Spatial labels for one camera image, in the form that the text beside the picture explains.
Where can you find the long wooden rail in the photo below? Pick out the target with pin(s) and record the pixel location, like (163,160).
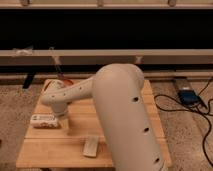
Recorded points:
(102,57)

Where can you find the white labelled bottle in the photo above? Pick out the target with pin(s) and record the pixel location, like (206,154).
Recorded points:
(44,121)

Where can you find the blue power adapter box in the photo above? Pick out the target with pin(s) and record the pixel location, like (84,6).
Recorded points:
(188,97)

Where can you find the white rectangular block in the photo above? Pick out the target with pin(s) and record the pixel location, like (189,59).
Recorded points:
(91,146)

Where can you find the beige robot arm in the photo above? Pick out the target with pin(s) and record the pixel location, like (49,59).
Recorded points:
(116,93)

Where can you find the beige stick end effector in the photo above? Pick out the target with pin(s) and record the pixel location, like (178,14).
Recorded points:
(64,123)

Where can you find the wooden table board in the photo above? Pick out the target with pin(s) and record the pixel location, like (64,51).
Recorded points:
(63,149)

